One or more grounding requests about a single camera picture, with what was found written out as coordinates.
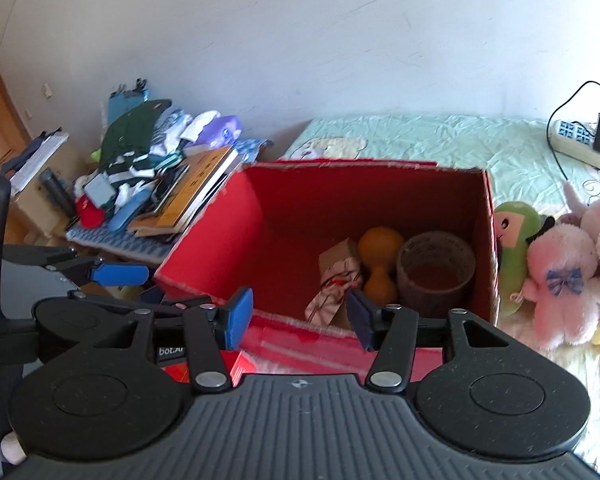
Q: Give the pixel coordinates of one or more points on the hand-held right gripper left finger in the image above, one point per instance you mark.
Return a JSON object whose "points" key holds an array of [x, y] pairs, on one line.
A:
{"points": [[237, 320]]}

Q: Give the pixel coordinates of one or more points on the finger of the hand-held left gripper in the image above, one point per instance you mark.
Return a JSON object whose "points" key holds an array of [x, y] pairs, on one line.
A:
{"points": [[110, 299], [120, 274]]}

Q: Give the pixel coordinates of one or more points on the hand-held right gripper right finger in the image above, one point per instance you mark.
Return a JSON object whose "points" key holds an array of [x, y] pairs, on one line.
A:
{"points": [[360, 320]]}

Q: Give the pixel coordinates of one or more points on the red patterned gift box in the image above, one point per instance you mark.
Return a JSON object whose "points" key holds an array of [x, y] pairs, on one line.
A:
{"points": [[237, 367]]}

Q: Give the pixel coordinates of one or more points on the clear packing tape roll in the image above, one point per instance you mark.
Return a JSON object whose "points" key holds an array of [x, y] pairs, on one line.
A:
{"points": [[430, 300]]}

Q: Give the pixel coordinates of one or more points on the brown dried gourd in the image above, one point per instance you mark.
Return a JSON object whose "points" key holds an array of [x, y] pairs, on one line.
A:
{"points": [[380, 245]]}

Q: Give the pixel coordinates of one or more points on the red cardboard box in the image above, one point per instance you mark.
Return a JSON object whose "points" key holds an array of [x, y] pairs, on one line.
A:
{"points": [[280, 210]]}

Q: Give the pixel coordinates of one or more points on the person's left hand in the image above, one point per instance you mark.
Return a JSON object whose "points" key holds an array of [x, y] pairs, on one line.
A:
{"points": [[12, 449]]}

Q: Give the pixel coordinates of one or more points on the light blue case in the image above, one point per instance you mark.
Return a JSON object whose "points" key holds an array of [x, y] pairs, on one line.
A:
{"points": [[125, 212]]}

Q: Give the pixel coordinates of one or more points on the red cloth item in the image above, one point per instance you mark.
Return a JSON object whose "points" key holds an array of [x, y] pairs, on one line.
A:
{"points": [[90, 212]]}

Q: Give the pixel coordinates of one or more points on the black flask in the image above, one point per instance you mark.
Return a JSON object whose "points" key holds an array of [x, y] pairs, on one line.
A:
{"points": [[57, 192]]}

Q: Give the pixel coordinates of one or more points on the small grey pouch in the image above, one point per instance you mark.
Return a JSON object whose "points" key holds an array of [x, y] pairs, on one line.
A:
{"points": [[99, 190]]}

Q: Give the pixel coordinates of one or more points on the stack of books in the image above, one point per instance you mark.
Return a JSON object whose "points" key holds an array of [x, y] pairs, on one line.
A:
{"points": [[180, 210]]}

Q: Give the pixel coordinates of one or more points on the white papers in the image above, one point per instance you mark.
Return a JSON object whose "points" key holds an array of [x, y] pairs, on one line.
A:
{"points": [[35, 162]]}

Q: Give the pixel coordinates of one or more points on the pile of striped clothes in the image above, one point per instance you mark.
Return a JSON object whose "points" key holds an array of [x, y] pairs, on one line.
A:
{"points": [[155, 160]]}

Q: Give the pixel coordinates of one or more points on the yellow cover paperback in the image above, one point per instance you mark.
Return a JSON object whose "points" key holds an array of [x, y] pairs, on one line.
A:
{"points": [[200, 185]]}

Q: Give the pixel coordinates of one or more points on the green plush toy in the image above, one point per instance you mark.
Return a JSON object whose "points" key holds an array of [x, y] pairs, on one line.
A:
{"points": [[517, 260]]}

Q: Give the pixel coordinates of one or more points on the blue fabric bag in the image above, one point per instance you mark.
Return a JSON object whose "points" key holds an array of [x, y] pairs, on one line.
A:
{"points": [[125, 105]]}

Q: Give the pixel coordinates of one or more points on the purple tissue pack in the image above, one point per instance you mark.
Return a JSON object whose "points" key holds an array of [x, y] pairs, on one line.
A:
{"points": [[220, 130]]}

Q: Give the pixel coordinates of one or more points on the light green bed sheet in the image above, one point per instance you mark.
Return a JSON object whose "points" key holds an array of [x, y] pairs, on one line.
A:
{"points": [[455, 145]]}

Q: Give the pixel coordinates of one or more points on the pink plush toy with bow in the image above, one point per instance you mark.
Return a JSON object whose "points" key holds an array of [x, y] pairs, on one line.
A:
{"points": [[560, 250]]}

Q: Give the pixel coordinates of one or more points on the white power strip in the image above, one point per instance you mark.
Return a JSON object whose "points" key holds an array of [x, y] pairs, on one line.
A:
{"points": [[575, 140]]}

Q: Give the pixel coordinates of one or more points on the white wall switch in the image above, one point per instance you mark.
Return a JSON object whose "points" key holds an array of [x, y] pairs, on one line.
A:
{"points": [[47, 90]]}

